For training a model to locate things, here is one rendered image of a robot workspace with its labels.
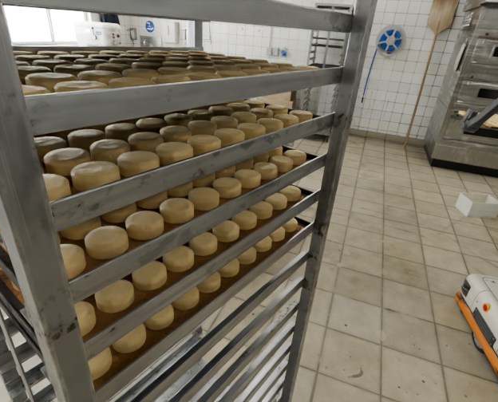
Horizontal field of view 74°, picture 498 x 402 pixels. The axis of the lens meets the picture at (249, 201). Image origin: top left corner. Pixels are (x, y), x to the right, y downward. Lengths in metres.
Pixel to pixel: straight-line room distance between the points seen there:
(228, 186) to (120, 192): 0.24
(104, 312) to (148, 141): 0.24
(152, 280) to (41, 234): 0.24
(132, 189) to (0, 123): 0.15
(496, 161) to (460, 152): 0.42
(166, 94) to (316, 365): 1.68
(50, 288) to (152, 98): 0.20
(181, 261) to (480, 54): 4.52
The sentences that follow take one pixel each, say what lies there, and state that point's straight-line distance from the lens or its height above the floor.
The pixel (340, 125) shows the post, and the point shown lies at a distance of 0.74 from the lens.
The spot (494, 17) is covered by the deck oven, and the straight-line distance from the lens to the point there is 4.85.
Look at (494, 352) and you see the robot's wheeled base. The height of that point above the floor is 0.12.
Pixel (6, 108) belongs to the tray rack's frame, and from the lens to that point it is 0.27.
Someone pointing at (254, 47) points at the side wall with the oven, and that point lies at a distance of 6.09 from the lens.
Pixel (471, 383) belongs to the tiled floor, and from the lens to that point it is 2.17.
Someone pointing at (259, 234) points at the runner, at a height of 1.14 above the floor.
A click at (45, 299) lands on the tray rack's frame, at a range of 0.34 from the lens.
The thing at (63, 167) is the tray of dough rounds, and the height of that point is 1.32.
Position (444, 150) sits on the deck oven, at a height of 0.25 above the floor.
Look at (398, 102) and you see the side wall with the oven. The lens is 5.82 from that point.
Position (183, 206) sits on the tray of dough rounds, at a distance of 0.50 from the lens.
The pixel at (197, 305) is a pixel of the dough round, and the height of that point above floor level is 1.04.
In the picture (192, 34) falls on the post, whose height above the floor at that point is 1.46.
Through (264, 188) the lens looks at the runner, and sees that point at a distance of 0.57.
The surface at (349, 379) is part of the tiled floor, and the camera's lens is 1.90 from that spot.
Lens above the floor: 1.48
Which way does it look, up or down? 28 degrees down
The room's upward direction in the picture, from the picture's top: 4 degrees clockwise
